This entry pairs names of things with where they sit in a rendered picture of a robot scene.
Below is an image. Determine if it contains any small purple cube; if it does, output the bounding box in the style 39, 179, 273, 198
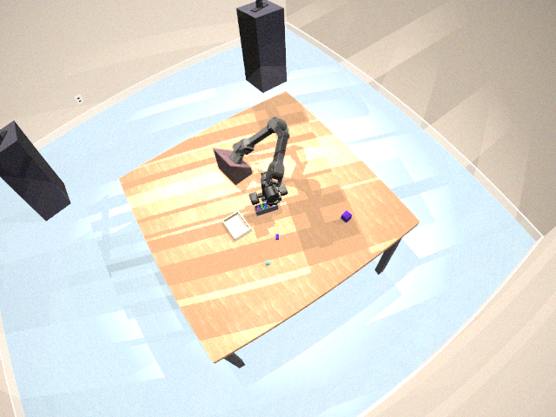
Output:
341, 211, 352, 223

